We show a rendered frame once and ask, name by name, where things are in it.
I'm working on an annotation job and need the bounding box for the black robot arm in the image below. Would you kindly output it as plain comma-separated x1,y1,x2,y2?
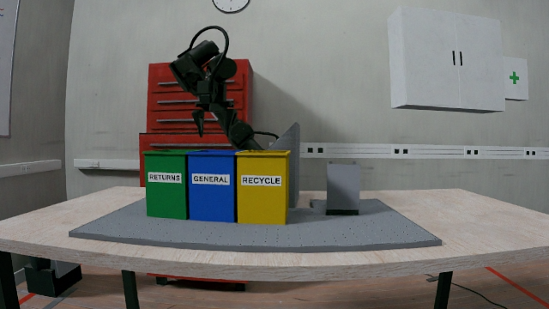
168,40,265,150

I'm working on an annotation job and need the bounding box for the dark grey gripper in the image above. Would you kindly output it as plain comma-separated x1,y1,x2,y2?
191,101,238,137

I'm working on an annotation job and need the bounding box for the green bin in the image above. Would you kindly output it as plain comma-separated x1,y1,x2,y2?
142,149,205,220

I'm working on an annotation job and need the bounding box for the blue open-top bin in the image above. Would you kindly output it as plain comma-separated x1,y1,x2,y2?
186,149,244,223

